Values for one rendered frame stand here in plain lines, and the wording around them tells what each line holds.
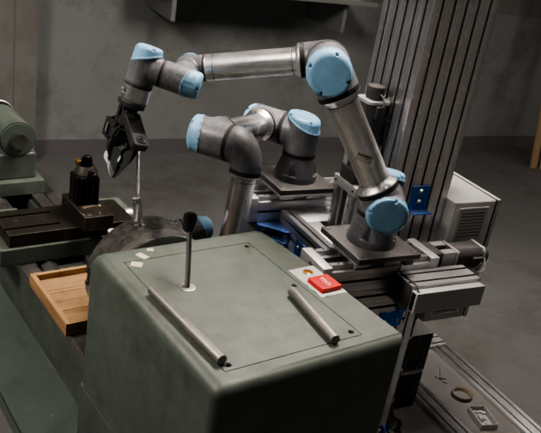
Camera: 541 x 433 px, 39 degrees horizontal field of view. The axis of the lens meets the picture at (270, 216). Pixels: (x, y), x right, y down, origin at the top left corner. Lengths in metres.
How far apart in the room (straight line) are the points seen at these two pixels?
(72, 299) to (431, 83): 1.26
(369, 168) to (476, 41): 0.62
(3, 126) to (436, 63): 1.57
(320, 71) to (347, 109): 0.13
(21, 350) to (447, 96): 1.63
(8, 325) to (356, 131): 1.47
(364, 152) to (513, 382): 2.30
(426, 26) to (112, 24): 3.67
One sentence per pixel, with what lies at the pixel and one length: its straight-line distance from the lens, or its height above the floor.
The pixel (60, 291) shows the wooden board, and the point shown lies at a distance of 2.38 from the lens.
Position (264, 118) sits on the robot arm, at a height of 1.37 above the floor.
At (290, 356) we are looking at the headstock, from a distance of 1.53.
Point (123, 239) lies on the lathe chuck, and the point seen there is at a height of 1.21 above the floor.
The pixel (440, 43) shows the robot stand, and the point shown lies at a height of 1.74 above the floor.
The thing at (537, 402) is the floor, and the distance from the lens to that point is 4.03.
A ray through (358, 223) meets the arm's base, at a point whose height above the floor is 1.22.
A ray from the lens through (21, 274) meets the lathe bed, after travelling 2.56.
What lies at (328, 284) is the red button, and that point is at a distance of 1.79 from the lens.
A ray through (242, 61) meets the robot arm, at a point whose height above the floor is 1.64.
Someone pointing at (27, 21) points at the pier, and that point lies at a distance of 5.38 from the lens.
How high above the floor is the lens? 2.10
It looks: 24 degrees down
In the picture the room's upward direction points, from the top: 10 degrees clockwise
